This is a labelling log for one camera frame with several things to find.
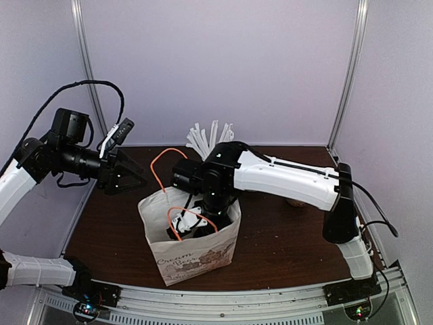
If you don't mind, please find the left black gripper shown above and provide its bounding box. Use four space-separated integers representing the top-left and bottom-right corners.
60 142 147 196

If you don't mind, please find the white paper bag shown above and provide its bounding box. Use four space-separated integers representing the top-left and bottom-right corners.
137 148 243 288

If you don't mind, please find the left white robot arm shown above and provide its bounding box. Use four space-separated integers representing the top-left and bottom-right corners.
1 108 147 301

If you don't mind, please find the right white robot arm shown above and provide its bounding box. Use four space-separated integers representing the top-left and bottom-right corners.
171 142 373 299

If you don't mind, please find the white cup of straws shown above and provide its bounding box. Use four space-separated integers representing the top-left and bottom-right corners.
185 120 235 161

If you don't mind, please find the white round bowl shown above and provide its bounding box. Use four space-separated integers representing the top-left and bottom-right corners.
286 198 306 208

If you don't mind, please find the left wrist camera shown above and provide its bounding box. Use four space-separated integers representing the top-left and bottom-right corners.
98 118 135 158

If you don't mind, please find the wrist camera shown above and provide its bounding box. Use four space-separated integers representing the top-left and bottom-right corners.
98 118 135 158
166 211 208 240

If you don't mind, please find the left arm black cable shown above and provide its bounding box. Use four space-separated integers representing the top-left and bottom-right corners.
0 79 125 177

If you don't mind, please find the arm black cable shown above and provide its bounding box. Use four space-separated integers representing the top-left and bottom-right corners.
0 79 125 177
351 181 400 302

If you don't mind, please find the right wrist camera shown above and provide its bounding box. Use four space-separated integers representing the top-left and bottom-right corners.
166 211 208 240

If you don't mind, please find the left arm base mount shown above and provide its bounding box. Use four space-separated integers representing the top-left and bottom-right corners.
61 276 121 307

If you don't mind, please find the left aluminium post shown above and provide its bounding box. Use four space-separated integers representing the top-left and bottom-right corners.
70 0 108 135

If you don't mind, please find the aluminium post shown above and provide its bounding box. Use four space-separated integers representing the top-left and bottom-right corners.
327 0 369 152
70 0 108 135

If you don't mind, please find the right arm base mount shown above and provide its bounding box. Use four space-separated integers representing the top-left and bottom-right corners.
323 279 382 306

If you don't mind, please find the right aluminium post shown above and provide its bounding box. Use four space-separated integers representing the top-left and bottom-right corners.
327 0 369 152

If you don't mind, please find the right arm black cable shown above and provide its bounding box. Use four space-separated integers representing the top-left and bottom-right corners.
351 181 400 302

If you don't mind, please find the aluminium front rail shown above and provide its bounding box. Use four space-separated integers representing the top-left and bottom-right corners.
24 267 421 324

